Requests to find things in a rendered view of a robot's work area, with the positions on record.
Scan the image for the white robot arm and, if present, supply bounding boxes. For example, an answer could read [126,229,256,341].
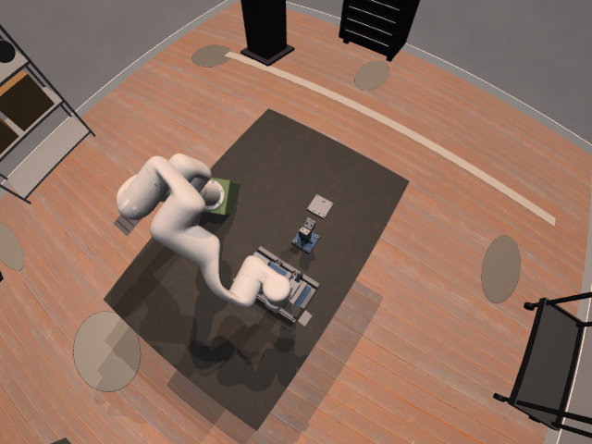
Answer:
[117,154,312,326]

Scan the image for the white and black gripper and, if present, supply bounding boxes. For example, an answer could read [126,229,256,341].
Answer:
[265,286,293,313]

